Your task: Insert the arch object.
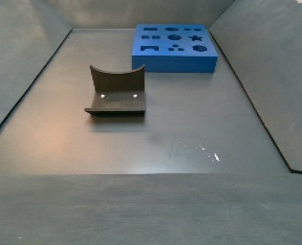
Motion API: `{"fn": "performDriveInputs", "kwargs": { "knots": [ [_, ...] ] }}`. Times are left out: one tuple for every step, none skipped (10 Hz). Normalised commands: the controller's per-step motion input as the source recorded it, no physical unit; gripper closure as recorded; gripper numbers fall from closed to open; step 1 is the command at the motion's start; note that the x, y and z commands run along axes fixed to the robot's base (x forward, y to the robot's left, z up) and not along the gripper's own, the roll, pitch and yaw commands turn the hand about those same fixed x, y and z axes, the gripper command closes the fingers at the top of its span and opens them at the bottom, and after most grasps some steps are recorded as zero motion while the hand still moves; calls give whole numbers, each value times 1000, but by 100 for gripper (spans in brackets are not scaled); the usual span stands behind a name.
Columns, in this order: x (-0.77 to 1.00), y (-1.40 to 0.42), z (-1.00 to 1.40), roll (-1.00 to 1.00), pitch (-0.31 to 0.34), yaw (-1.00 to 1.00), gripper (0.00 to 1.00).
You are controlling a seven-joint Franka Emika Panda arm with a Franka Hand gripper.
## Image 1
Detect black curved holder stand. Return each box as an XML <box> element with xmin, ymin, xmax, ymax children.
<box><xmin>84</xmin><ymin>66</ymin><xmax>146</xmax><ymax>115</ymax></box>

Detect blue shape sorter block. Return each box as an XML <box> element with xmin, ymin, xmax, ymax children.
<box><xmin>132</xmin><ymin>24</ymin><xmax>218</xmax><ymax>73</ymax></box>

